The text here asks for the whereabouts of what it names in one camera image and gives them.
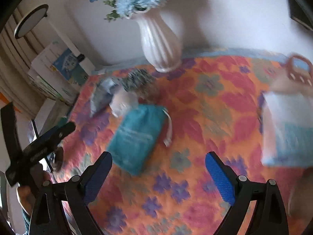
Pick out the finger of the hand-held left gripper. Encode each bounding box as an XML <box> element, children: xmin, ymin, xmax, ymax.
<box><xmin>36</xmin><ymin>122</ymin><xmax>76</xmax><ymax>150</ymax></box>

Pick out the blue tissue pack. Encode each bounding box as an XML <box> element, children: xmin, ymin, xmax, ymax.
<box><xmin>260</xmin><ymin>90</ymin><xmax>313</xmax><ymax>168</ymax></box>

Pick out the person's left hand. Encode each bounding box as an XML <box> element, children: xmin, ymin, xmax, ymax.
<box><xmin>16</xmin><ymin>146</ymin><xmax>65</xmax><ymax>216</ymax></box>

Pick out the floral orange tablecloth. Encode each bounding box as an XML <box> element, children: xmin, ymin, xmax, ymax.
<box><xmin>49</xmin><ymin>48</ymin><xmax>313</xmax><ymax>235</ymax></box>

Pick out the white cloth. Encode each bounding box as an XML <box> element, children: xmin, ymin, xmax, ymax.
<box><xmin>109</xmin><ymin>88</ymin><xmax>140</xmax><ymax>118</ymax></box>

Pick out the round black-rimmed lamp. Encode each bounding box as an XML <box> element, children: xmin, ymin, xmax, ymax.
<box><xmin>14</xmin><ymin>4</ymin><xmax>49</xmax><ymax>40</ymax></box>

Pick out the blue folded cloth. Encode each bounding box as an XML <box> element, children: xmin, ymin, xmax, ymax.
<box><xmin>89</xmin><ymin>77</ymin><xmax>121</xmax><ymax>118</ymax></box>

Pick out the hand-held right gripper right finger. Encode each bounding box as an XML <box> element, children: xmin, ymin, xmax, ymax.
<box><xmin>205</xmin><ymin>151</ymin><xmax>289</xmax><ymax>235</ymax></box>

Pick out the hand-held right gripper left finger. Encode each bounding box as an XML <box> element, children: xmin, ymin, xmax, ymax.
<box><xmin>29</xmin><ymin>151</ymin><xmax>113</xmax><ymax>235</ymax></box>

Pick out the pink handbag-shaped holder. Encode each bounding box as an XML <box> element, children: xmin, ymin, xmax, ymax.
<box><xmin>271</xmin><ymin>54</ymin><xmax>313</xmax><ymax>94</ymax></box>

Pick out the teal drawstring pouch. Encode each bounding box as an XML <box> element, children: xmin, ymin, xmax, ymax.
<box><xmin>107</xmin><ymin>104</ymin><xmax>172</xmax><ymax>176</ymax></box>

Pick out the stack of books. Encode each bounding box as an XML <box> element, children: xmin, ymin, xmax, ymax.
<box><xmin>26</xmin><ymin>41</ymin><xmax>96</xmax><ymax>105</ymax></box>

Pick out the black and white scrunchie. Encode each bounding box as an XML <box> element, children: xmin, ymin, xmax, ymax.
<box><xmin>122</xmin><ymin>69</ymin><xmax>155</xmax><ymax>91</ymax></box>

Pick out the dark picture frame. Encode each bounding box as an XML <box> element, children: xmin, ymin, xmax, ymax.
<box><xmin>290</xmin><ymin>0</ymin><xmax>313</xmax><ymax>31</ymax></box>

